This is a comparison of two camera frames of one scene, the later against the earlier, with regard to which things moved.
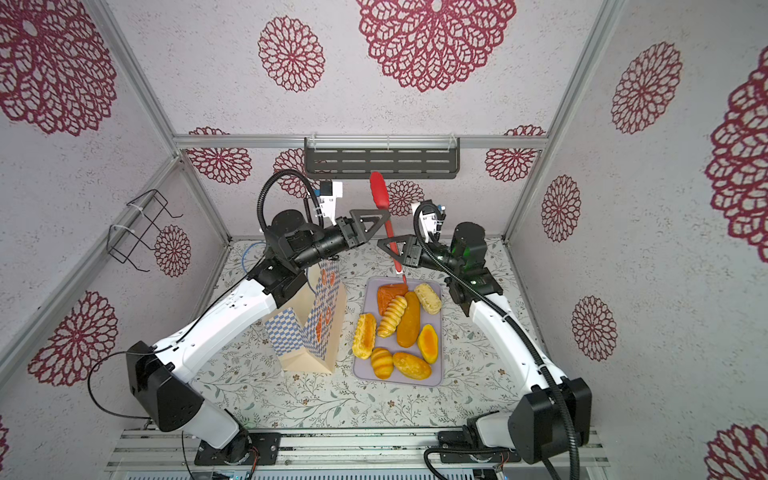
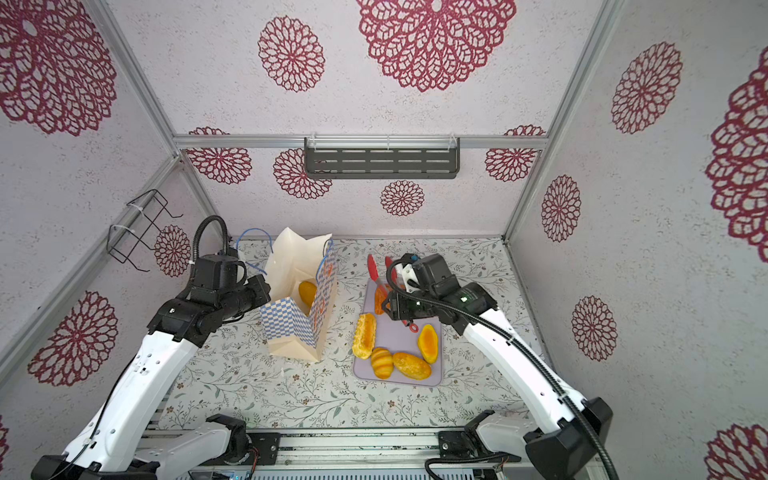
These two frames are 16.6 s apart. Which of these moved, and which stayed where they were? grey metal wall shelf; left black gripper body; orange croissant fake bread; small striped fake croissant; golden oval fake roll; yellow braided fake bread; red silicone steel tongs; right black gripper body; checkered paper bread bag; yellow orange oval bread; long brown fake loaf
Moved: checkered paper bread bag; right black gripper body; long brown fake loaf; left black gripper body; red silicone steel tongs
Stayed: golden oval fake roll; yellow orange oval bread; small striped fake croissant; orange croissant fake bread; yellow braided fake bread; grey metal wall shelf
